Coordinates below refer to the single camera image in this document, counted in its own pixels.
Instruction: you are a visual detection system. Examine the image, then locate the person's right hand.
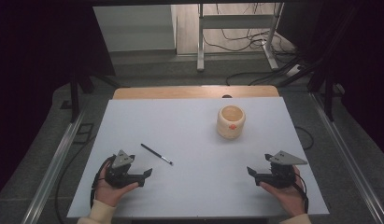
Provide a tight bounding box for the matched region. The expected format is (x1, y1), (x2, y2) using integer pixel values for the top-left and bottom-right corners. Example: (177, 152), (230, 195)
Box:
(259, 165), (307, 218)

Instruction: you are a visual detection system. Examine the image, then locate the aluminium floor rail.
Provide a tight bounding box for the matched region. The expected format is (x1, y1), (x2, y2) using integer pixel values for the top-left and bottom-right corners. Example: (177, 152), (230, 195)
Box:
(309, 92), (384, 224)
(21, 111), (87, 224)

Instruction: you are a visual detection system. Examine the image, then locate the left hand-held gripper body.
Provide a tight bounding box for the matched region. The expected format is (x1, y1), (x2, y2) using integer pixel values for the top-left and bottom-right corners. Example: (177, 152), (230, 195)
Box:
(104, 149), (147, 189)

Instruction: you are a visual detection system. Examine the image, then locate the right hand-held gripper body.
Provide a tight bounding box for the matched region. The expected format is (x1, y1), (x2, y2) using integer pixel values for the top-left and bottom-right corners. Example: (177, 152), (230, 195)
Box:
(254, 150), (308, 189)

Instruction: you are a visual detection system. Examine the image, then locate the hand-held gripper black cable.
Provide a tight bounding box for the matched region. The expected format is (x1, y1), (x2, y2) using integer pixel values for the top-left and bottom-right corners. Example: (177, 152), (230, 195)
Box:
(292, 172), (310, 215)
(90, 154), (117, 209)

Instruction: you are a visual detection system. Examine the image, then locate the dark curtain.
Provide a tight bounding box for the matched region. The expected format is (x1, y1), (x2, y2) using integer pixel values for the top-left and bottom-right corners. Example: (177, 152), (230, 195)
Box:
(276, 0), (384, 161)
(0, 0), (117, 200)

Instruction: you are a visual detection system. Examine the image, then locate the black pen with silver tip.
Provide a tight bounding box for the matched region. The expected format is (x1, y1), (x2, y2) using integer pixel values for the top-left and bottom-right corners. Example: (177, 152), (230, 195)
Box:
(140, 143), (175, 166)

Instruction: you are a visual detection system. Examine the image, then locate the black metal stand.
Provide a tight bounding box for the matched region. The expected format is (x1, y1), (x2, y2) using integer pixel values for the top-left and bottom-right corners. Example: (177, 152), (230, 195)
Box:
(60, 69), (121, 123)
(306, 62), (347, 122)

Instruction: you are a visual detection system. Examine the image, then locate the tangle of black floor cables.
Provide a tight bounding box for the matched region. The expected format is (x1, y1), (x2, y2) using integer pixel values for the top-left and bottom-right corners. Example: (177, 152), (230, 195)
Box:
(202, 3), (324, 87)

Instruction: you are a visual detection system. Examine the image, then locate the black floor cable loop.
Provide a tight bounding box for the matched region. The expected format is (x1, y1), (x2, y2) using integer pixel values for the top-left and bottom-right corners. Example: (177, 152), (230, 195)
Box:
(293, 125), (315, 151)

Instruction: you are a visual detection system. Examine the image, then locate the white table cover sheet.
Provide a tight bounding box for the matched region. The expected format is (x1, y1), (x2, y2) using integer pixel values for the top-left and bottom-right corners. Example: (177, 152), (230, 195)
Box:
(66, 96), (330, 218)

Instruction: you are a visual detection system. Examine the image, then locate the round wooden cup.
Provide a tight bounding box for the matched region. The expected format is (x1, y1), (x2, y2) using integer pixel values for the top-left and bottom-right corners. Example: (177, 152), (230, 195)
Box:
(216, 105), (247, 140)

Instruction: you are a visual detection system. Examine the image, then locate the white cabinet panel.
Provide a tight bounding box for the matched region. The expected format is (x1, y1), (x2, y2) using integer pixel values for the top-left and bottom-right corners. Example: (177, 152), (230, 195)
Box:
(92, 4), (178, 53)

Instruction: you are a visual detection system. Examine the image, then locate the black square floor frame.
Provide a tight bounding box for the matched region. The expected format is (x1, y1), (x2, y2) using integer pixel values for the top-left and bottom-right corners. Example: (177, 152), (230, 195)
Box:
(72, 122), (95, 146)

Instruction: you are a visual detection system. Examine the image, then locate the person's left hand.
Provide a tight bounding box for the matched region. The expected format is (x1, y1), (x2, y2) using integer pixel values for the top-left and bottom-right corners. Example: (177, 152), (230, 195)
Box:
(93, 169), (140, 208)

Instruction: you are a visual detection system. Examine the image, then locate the left hand-held gripper black cable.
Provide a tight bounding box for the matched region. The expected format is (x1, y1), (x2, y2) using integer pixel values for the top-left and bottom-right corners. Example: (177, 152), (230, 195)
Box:
(90, 154), (117, 209)

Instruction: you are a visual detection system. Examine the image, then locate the white power strip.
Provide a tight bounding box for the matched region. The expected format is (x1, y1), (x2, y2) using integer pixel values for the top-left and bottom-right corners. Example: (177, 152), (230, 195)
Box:
(285, 63), (303, 77)

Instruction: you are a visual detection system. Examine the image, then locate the white metal desk frame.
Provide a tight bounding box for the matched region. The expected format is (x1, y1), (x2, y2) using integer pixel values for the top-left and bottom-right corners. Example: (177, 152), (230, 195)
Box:
(196, 2), (285, 73)

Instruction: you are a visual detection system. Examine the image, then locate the right hand-held gripper black cable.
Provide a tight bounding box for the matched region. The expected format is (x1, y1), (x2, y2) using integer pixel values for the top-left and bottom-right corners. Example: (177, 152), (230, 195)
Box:
(292, 172), (310, 215)

